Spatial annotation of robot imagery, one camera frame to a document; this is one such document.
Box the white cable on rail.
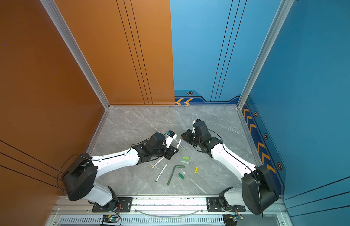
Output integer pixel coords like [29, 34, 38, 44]
[132, 208, 203, 218]

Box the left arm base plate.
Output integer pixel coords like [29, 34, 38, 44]
[92, 197, 133, 213]

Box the aluminium front rail frame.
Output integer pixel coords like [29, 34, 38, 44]
[46, 195, 293, 226]

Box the white pen green tip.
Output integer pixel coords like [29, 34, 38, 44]
[155, 163, 168, 183]

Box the left aluminium corner post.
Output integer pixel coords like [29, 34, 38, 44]
[40, 0, 111, 110]

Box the green circuit board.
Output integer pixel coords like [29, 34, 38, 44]
[223, 215, 244, 226]
[101, 215, 122, 226]

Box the left green circuit board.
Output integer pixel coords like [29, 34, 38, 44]
[101, 215, 122, 226]

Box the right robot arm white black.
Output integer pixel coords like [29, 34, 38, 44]
[181, 119, 280, 215]

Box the dark green capped pen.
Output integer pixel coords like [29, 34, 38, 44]
[167, 165, 185, 186]

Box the aluminium corner post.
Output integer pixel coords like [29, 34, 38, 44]
[40, 0, 111, 110]
[237, 0, 294, 110]

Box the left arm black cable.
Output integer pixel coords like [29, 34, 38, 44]
[56, 153, 88, 193]

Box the right green circuit board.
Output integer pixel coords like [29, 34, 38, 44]
[223, 215, 244, 226]

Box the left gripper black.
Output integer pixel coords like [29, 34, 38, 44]
[152, 144, 181, 160]

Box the right aluminium corner post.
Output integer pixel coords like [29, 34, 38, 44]
[237, 0, 294, 110]

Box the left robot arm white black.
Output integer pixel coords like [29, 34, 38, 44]
[62, 131, 179, 212]

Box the white pen yellow end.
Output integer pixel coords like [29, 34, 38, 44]
[152, 157, 165, 169]

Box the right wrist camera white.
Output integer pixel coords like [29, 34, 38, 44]
[192, 119, 202, 127]

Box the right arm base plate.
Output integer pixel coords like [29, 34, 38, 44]
[206, 196, 246, 213]

